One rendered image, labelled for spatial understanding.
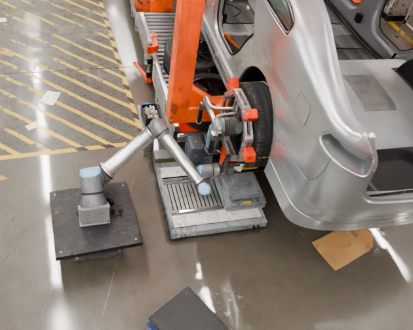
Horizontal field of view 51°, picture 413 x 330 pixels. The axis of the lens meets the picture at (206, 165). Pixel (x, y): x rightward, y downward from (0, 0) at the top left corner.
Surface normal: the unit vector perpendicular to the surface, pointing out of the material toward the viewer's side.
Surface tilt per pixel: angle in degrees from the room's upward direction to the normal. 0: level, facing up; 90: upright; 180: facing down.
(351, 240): 2
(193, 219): 0
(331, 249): 1
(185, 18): 90
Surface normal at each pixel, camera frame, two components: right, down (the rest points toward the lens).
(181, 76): 0.25, 0.72
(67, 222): 0.14, -0.68
